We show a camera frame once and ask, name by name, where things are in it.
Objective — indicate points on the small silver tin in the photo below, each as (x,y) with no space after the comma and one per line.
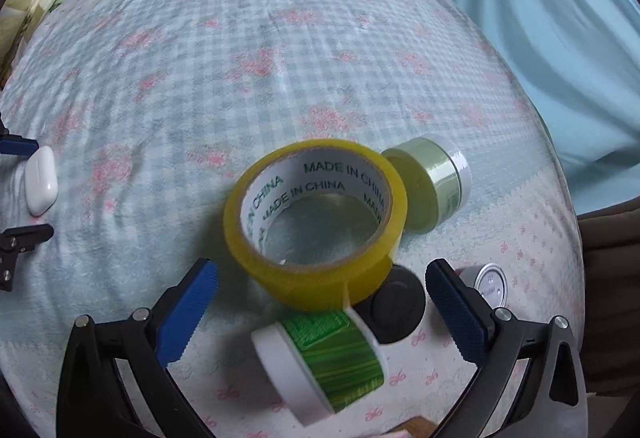
(487,288)

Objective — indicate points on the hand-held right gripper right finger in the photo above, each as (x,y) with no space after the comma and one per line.
(457,308)

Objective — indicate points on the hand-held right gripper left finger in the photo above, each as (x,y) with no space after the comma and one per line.
(192,303)

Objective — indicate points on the yellow packing tape roll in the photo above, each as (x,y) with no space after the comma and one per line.
(310,263)

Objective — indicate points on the light blue curtain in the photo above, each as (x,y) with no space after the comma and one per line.
(545,52)

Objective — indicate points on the black round lid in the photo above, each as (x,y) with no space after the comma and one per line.
(395,308)

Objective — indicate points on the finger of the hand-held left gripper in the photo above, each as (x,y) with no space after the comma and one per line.
(25,236)
(17,146)

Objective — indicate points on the pale green round jar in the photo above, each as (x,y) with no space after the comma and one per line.
(435,183)

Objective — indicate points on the white earbuds case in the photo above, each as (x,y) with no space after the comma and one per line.
(40,180)

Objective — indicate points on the checkered floral bed sheet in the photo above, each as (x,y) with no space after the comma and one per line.
(280,82)

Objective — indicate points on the green patterned round jar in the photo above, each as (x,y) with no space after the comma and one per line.
(325,358)

